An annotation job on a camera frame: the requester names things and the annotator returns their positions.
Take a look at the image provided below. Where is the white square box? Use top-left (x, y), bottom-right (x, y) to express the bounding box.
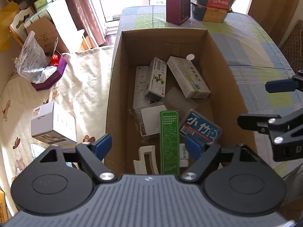
top-left (140, 104), bottom-right (167, 137)

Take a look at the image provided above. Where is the white remote control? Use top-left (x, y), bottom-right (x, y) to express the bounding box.
top-left (133, 66), bottom-right (152, 110)

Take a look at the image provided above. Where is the purple octagonal box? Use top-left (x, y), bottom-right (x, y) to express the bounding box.
top-left (31, 51), bottom-right (67, 91)

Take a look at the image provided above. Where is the small white bottle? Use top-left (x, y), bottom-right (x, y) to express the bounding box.
top-left (179, 144), bottom-right (189, 168)

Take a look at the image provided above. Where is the blue white card pack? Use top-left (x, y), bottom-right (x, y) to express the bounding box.
top-left (179, 109), bottom-right (222, 142)

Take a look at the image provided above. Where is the white cardboard box on bed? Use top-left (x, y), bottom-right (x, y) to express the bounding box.
top-left (30, 101), bottom-right (77, 147)

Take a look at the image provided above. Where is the white box with green figure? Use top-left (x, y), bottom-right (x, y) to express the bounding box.
top-left (144, 57), bottom-right (167, 101)

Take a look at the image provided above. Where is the clear plastic bag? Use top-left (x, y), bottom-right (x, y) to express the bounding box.
top-left (15, 31), bottom-right (57, 84)

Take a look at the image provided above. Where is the white hair claw clip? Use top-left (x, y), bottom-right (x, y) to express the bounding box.
top-left (133, 145), bottom-right (159, 175)

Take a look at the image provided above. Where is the cream bed blanket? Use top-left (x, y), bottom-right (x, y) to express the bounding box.
top-left (1, 46), bottom-right (113, 215)

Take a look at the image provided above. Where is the checkered tablecloth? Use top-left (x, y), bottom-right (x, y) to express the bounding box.
top-left (112, 5), bottom-right (302, 177)

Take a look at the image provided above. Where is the green white medicine box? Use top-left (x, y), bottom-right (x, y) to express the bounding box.
top-left (159, 110), bottom-right (180, 176)

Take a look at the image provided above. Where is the brown curtain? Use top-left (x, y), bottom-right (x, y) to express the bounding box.
top-left (66, 0), bottom-right (106, 47)

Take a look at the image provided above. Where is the brown cardboard box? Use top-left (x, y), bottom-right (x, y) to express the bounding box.
top-left (103, 28), bottom-right (257, 178)

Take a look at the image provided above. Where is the maroon paper bag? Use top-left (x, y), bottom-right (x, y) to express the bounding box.
top-left (166, 0), bottom-right (191, 26)

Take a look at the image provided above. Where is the white board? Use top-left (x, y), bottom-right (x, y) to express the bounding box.
top-left (47, 0), bottom-right (85, 53)

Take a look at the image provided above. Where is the lower yellow noodle bowl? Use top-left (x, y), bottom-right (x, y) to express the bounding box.
top-left (191, 2), bottom-right (233, 23)

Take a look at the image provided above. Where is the yellow plastic bag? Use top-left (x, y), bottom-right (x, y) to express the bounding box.
top-left (0, 2), bottom-right (20, 51)

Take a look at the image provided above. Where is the long white medicine box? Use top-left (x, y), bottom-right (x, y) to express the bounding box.
top-left (167, 56), bottom-right (211, 98)

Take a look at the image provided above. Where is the brown shipping carton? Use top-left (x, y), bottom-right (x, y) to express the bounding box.
top-left (26, 17), bottom-right (69, 54)

